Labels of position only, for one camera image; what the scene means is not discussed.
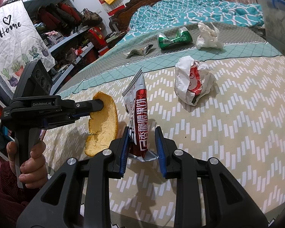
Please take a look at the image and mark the red white snack bag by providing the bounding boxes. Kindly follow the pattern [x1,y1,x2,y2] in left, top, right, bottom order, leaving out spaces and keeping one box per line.
[122,70,158,162]

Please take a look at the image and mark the white orange snack wrapper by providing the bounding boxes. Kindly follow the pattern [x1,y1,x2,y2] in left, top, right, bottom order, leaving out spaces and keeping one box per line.
[123,44,153,57]

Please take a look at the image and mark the red white paper bag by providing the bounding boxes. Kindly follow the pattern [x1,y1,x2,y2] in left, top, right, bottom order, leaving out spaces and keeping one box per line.
[174,56,216,106]

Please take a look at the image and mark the crushed green can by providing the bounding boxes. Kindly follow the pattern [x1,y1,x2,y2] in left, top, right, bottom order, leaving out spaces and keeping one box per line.
[158,27,193,50]

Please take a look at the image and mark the person's left hand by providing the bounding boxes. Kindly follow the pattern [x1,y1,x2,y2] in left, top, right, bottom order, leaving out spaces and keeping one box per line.
[18,141,48,189]

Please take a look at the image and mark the white home tote bag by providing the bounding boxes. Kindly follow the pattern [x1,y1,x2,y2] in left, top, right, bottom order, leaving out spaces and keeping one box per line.
[0,1,55,91]

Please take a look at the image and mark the grey shelving unit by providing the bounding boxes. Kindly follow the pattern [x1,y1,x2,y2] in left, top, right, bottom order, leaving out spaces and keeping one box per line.
[0,0,89,104]

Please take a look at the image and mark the red gift box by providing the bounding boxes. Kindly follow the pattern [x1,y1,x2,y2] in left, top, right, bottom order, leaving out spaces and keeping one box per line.
[87,27,109,56]

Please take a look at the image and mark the wooden nightstand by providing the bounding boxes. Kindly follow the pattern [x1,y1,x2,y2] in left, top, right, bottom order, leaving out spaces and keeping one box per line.
[104,31,127,48]

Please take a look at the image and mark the brown handbag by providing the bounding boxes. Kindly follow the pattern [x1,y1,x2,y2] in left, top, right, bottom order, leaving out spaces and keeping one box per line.
[82,8,103,27]

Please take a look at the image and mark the patterned bed sheet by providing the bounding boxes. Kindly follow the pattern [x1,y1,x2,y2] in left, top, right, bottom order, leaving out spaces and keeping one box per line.
[59,23,285,213]

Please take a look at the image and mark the carved wooden headboard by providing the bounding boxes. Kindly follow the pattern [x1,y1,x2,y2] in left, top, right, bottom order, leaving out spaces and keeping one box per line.
[109,0,162,31]

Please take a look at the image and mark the teal patterned quilt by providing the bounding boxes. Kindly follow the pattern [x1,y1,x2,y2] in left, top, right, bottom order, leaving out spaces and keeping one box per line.
[128,0,264,37]

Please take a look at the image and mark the clear storage box blue handle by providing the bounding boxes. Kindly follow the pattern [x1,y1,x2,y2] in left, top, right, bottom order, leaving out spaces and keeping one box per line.
[257,0,285,56]

